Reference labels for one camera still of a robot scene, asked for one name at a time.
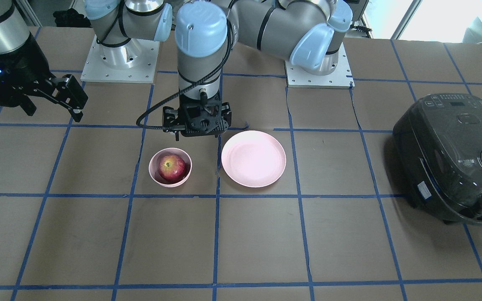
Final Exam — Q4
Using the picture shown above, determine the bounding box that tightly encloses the pink bowl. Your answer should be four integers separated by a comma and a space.
148, 148, 192, 187

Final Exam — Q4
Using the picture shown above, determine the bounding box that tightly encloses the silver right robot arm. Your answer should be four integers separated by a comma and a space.
0, 0, 173, 122

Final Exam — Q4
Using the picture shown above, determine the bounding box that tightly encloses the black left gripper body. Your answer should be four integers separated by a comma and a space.
162, 95, 232, 137

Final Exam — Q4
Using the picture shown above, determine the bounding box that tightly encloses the dark grey rice cooker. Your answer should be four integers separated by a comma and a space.
392, 93, 482, 226

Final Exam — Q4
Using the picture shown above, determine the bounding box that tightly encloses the red apple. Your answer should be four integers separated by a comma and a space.
158, 154, 186, 183

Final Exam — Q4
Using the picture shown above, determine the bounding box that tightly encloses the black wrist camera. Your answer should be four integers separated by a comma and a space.
54, 74, 88, 122

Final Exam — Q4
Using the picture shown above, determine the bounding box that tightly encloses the pink plate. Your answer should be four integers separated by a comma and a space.
220, 131, 287, 188

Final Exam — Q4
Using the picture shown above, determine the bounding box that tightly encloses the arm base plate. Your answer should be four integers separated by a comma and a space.
80, 39, 160, 84
285, 43, 355, 89

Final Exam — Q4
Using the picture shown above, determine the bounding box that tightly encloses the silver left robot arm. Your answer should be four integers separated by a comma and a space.
160, 0, 353, 137

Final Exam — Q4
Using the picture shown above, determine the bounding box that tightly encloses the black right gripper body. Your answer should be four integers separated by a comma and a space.
0, 36, 59, 116

